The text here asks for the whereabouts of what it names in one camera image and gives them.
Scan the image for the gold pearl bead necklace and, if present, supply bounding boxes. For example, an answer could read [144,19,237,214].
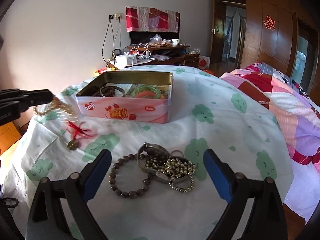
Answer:
[33,97,75,117]

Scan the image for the red cord brass pendant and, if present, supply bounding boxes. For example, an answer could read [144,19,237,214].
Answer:
[66,121,97,151]

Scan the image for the dark pearl bead necklace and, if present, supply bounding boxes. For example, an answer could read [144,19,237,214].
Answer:
[145,154,197,194]

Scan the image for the red yellow gift box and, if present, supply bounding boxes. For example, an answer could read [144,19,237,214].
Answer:
[94,67,117,76]

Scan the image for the silver bangle in tin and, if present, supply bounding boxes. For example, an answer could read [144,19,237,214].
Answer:
[99,86,125,97]

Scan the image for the white box device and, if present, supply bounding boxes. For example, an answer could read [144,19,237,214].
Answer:
[116,54,137,67]

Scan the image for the white cloud print bedsheet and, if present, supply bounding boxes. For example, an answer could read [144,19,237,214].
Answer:
[1,67,293,239]

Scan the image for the green jade bangle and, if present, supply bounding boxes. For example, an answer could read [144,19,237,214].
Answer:
[131,85,165,99]

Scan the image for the pink patchwork quilt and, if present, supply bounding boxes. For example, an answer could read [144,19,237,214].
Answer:
[221,62,319,221]

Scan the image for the pink cookie tin box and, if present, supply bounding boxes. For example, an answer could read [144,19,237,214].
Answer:
[75,69,174,124]

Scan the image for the orange bangle in tin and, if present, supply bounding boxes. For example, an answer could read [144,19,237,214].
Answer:
[136,90,165,100]

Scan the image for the metal wristwatch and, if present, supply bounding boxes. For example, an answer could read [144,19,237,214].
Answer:
[136,142,187,184]

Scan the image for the red patchwork cloth cover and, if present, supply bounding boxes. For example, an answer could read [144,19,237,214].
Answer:
[125,7,180,33]

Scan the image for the wooden tv cabinet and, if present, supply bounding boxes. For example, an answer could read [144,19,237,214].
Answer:
[106,44,200,70]

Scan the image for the wooden wardrobe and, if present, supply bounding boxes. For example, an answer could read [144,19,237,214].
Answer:
[209,0,320,98]

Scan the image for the wooden door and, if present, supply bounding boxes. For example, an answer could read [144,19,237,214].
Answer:
[211,0,226,63]

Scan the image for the red double happiness sticker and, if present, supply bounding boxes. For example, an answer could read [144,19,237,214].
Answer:
[263,15,276,31]

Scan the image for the black cable loop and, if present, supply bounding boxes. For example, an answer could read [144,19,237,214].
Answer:
[0,197,20,209]

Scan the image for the dark bead bracelet in tin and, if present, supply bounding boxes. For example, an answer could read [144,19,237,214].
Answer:
[93,85,117,97]

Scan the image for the brown wooden bead bracelet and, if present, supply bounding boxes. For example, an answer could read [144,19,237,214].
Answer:
[108,154,155,199]

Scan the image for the hanging white cable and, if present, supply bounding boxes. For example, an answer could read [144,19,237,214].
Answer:
[101,18,122,65]

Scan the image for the wall power socket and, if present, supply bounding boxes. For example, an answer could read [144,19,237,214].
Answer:
[108,14,121,20]

